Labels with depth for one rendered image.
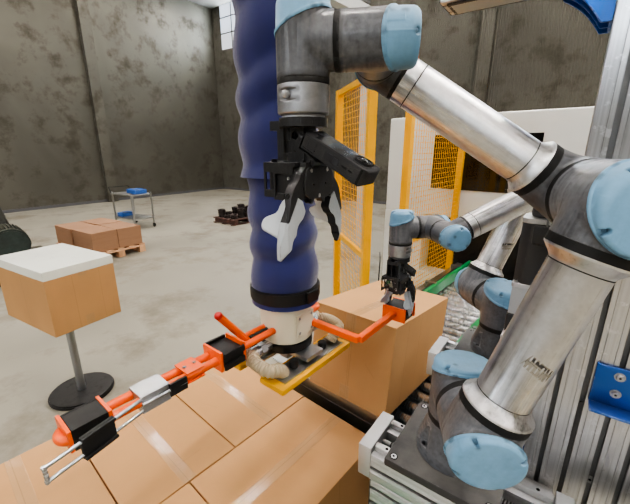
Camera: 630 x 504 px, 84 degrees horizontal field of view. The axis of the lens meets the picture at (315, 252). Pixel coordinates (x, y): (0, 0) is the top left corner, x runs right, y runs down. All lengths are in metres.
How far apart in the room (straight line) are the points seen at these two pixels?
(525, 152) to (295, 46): 0.39
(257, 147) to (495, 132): 0.58
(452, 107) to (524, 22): 10.03
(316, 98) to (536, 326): 0.45
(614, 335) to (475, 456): 0.37
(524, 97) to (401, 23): 9.84
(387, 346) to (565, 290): 0.97
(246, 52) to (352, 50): 0.53
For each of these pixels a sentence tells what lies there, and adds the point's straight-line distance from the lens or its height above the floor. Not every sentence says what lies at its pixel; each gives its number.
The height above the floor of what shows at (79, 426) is 1.15.
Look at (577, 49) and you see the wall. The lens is 10.39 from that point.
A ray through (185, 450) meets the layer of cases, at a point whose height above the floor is 0.54.
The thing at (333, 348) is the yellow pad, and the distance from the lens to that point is 1.25.
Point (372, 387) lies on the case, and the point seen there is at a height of 0.73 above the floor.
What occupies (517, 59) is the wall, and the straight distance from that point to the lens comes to 10.49.
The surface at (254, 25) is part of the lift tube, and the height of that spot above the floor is 1.96.
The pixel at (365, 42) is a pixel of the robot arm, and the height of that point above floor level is 1.81.
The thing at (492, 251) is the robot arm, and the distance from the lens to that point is 1.33.
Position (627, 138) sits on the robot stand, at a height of 1.69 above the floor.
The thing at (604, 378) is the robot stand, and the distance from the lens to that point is 0.92.
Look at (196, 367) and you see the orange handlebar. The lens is 0.99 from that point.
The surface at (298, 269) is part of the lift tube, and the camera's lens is 1.04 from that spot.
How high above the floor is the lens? 1.68
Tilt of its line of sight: 16 degrees down
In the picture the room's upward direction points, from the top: straight up
